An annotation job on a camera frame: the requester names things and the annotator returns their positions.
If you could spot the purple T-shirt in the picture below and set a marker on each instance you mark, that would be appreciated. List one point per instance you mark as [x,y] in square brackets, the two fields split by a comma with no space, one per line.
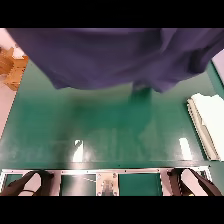
[110,56]

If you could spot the cardboard box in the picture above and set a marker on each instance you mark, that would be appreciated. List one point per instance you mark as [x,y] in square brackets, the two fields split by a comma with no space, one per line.
[13,70]

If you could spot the silver frame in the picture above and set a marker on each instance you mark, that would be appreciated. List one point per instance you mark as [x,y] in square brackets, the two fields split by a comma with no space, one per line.
[108,181]

